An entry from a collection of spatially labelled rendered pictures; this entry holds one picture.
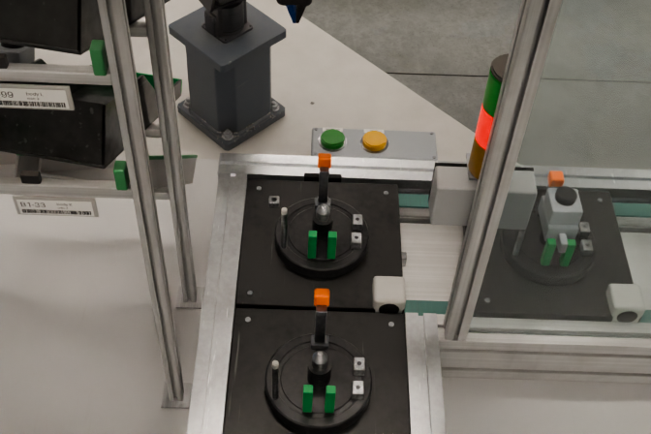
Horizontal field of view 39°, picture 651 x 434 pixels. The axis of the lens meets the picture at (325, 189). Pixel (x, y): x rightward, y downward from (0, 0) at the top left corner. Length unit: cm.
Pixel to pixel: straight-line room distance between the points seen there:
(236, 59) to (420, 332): 55
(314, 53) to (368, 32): 146
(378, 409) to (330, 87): 75
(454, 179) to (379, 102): 67
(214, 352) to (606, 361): 56
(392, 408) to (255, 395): 18
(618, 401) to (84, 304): 81
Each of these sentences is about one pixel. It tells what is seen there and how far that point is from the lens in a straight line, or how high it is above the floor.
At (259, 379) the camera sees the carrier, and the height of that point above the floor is 97.
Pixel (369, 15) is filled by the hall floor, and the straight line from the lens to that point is 337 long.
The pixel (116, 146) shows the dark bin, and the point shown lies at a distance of 105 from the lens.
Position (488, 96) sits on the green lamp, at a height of 138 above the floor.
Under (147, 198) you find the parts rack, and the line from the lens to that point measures 99.
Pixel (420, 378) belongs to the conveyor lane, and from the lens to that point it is 126.
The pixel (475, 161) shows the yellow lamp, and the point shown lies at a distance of 107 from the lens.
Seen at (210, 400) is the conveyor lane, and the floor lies 95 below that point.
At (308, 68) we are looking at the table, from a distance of 181.
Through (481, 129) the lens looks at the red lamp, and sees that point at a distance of 103.
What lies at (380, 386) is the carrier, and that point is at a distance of 124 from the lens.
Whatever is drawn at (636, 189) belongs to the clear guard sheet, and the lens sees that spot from 111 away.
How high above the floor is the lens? 204
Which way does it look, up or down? 48 degrees down
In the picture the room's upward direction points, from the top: 3 degrees clockwise
